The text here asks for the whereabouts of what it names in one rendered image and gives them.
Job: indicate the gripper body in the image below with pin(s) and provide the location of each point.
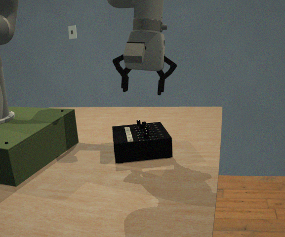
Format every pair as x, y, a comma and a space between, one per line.
154, 53

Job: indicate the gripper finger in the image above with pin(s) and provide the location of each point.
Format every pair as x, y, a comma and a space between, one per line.
164, 76
123, 73

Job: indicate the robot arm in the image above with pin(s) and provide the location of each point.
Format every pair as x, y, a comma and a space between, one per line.
148, 15

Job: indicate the black lighting desk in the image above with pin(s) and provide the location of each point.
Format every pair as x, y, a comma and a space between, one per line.
138, 142

